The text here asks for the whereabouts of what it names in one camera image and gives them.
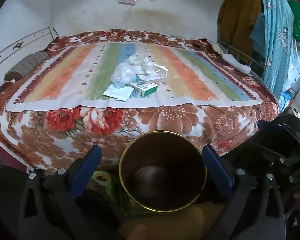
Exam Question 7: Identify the green and white box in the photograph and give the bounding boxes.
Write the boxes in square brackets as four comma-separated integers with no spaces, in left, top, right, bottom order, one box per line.
[129,81,158,97]

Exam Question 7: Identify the white metal headboard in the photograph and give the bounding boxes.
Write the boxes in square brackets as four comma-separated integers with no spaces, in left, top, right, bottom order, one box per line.
[0,26,60,68]

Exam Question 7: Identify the green garment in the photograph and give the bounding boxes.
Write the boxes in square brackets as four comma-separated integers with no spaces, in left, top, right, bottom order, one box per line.
[287,0,300,42]

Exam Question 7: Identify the white folded towel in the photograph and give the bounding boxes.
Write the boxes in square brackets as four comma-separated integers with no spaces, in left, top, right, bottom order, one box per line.
[222,54,252,74]

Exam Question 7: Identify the green patterned cloth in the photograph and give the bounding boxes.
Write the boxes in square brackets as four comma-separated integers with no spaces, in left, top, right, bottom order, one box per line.
[94,171,130,213]

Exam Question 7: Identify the striped pastel mat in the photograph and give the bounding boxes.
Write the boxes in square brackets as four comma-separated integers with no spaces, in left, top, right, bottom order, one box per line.
[5,40,263,112]

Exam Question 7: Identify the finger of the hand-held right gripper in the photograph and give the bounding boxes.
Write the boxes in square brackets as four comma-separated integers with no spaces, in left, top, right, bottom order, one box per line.
[264,120,300,144]

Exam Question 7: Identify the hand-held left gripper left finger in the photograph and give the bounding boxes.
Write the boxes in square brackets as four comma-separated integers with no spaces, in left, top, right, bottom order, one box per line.
[18,144,120,240]

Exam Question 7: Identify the blue printed cloth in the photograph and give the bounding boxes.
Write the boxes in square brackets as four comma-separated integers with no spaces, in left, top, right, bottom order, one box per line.
[249,0,300,112]

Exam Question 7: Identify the brown gold-rimmed trash bin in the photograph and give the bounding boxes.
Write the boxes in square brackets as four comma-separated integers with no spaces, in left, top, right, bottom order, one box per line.
[119,130,207,212]

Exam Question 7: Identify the metal bed rail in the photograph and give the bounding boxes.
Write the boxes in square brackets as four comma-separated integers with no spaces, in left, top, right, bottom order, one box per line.
[219,40,267,79]

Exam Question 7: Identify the clear crumpled plastic bag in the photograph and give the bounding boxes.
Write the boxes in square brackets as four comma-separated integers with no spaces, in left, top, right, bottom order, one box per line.
[111,61,140,88]

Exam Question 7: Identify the grey-brown rolled pillow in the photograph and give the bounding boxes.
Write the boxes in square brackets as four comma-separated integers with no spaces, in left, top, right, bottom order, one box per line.
[4,51,50,81]

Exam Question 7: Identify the white paper tissue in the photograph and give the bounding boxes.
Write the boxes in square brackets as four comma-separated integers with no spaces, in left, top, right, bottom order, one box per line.
[103,84,135,102]

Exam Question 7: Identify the floral red-brown blanket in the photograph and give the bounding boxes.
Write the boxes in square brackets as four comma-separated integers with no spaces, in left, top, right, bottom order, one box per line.
[0,29,282,173]

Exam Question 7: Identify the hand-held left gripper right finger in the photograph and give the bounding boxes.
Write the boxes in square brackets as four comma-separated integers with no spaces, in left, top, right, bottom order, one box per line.
[202,144,287,240]

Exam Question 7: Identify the mustard yellow garment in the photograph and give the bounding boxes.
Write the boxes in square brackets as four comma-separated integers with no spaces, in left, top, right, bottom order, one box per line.
[217,0,265,64]

